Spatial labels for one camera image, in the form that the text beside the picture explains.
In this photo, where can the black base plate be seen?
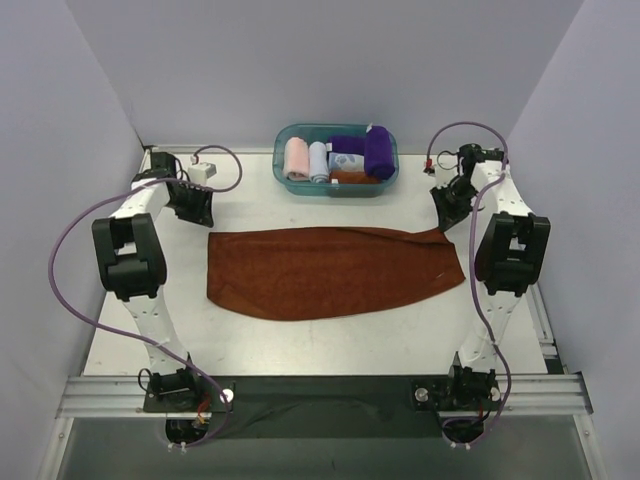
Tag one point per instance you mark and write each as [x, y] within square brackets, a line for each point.
[214, 416]

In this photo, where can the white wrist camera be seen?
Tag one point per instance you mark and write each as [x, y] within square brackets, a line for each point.
[201, 173]
[443, 176]

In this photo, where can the white patterned rolled towel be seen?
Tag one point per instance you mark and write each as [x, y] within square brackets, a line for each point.
[345, 162]

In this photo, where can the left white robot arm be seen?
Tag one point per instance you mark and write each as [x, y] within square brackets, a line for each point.
[132, 265]

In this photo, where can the light blue rolled towel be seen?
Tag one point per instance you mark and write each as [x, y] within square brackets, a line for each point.
[318, 163]

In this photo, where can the brown rolled towel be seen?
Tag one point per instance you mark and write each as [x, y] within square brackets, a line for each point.
[352, 178]

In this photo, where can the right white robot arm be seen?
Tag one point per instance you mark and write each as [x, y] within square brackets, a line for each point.
[472, 377]

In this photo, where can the aluminium front rail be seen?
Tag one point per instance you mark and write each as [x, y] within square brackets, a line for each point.
[121, 396]

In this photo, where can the pink rolled towel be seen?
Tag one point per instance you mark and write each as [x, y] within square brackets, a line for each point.
[296, 160]

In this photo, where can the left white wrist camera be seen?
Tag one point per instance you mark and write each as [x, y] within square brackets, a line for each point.
[201, 173]

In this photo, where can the purple towel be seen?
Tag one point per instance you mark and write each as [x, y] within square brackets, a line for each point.
[346, 144]
[378, 153]

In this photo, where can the purple folded towel in basket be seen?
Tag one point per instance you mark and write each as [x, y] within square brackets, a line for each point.
[346, 144]

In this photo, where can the brown towel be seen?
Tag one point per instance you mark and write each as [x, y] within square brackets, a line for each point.
[326, 272]
[352, 178]

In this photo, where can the aluminium right side rail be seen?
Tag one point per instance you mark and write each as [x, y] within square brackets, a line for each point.
[525, 300]

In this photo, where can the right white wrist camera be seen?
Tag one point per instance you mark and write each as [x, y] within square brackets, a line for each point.
[443, 176]

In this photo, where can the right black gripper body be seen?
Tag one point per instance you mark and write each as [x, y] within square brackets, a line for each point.
[451, 205]

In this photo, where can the teal plastic basket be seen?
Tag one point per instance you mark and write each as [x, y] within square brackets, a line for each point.
[312, 132]

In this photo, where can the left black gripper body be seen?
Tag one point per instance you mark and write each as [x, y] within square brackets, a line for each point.
[193, 201]

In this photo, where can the aluminium rail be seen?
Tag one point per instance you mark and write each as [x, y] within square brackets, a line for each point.
[121, 396]
[525, 300]

